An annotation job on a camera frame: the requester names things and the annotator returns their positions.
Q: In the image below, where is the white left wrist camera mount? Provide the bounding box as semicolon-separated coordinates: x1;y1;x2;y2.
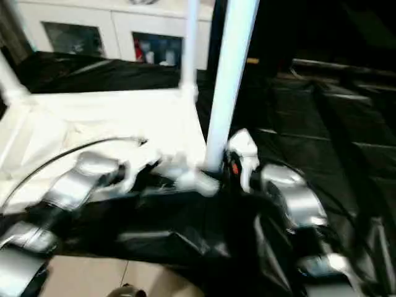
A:
122;145;163;194

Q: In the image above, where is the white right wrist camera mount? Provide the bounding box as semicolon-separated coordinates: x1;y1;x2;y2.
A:
228;129;260;192

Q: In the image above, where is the dark brown rounded object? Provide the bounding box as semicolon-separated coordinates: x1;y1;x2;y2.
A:
110;286;146;297

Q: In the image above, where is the white plastic table top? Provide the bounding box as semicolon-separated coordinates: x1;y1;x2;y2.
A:
0;83;221;217

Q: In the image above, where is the black glossy mat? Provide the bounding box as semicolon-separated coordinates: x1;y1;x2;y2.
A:
0;51;396;297

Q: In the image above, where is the red package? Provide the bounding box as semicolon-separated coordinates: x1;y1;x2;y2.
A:
134;40;146;62

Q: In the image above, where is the white glass door cabinet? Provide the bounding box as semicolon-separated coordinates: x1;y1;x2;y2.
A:
18;0;214;71

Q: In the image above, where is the black flat monitor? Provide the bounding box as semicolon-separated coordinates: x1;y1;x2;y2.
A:
292;0;396;74

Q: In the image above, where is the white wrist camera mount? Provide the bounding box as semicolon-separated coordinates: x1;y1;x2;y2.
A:
228;129;260;192
122;145;163;194

